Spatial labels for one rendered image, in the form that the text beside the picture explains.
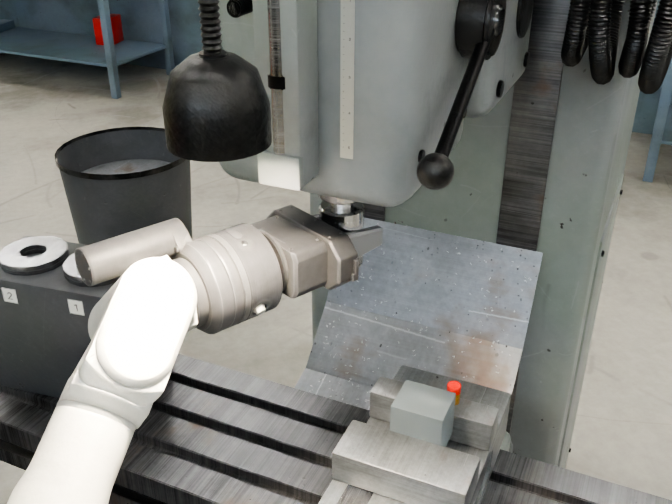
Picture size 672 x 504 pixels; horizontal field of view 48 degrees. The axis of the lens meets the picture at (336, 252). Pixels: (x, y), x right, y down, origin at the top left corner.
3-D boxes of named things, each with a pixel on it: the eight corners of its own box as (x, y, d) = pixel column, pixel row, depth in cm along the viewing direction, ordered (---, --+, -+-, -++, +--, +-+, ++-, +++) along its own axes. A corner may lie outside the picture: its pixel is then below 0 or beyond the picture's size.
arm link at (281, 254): (361, 223, 71) (256, 263, 64) (358, 310, 75) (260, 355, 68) (280, 182, 79) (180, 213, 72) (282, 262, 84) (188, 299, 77)
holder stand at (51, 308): (134, 415, 103) (113, 291, 93) (-2, 386, 109) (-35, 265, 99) (175, 364, 113) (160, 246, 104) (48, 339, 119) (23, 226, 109)
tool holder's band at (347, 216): (330, 227, 75) (330, 218, 75) (311, 208, 79) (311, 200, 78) (372, 218, 77) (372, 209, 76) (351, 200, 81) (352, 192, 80)
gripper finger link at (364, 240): (377, 246, 80) (332, 265, 76) (378, 219, 78) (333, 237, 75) (387, 252, 79) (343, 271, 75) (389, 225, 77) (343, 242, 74)
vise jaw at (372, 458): (462, 523, 78) (466, 495, 76) (331, 479, 83) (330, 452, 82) (477, 483, 83) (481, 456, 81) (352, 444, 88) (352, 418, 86)
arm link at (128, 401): (210, 275, 64) (152, 427, 57) (176, 302, 71) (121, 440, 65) (139, 241, 61) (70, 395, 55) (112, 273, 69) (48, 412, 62)
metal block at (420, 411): (439, 462, 84) (442, 421, 81) (388, 447, 86) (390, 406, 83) (452, 433, 88) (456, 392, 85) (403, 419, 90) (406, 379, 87)
